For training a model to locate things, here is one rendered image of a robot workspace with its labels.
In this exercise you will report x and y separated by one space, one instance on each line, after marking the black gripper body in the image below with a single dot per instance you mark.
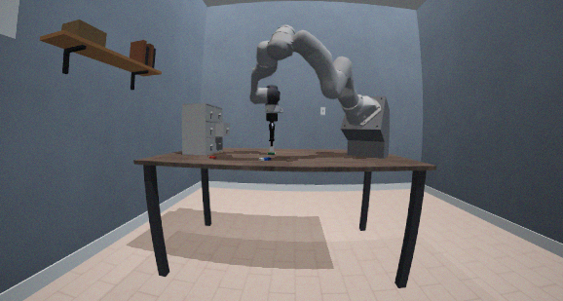
272 117

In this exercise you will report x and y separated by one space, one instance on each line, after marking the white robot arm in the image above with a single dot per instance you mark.
333 76

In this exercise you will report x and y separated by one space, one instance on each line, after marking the grey chest of drawers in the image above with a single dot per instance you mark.
194 128

